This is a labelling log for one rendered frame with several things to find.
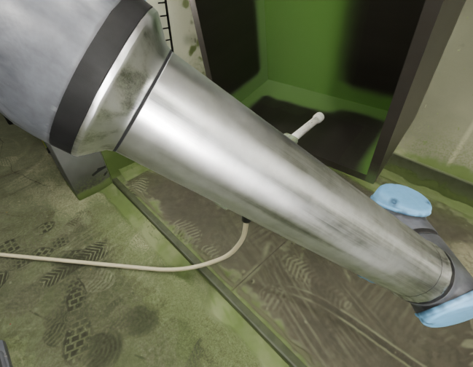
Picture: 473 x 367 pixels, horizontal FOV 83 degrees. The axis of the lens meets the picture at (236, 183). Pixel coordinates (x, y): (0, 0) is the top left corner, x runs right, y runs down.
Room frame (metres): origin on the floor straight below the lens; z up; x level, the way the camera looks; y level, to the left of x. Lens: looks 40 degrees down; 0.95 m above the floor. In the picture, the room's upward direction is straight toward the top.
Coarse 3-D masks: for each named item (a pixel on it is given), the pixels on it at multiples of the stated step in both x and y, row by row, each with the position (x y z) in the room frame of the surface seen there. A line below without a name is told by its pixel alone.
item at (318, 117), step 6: (318, 114) 0.79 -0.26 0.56; (312, 120) 0.76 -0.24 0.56; (318, 120) 0.78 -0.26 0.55; (306, 126) 0.73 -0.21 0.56; (312, 126) 0.74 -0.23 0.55; (294, 132) 0.70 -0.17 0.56; (300, 132) 0.70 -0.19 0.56; (306, 132) 0.72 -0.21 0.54; (294, 138) 0.65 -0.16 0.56; (246, 222) 0.53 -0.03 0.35
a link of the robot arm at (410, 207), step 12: (384, 192) 0.35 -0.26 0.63; (396, 192) 0.35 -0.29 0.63; (408, 192) 0.36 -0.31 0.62; (384, 204) 0.33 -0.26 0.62; (396, 204) 0.32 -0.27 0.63; (408, 204) 0.32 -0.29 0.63; (420, 204) 0.33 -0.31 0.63; (396, 216) 0.31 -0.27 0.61; (408, 216) 0.31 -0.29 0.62; (420, 216) 0.30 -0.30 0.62; (432, 228) 0.29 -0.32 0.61
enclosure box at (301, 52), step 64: (192, 0) 0.89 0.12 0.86; (256, 0) 1.13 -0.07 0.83; (320, 0) 1.03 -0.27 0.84; (384, 0) 0.90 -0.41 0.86; (448, 0) 0.55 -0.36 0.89; (256, 64) 1.14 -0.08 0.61; (320, 64) 1.05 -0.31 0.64; (384, 64) 0.90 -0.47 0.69; (320, 128) 0.84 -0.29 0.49; (384, 128) 0.56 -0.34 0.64
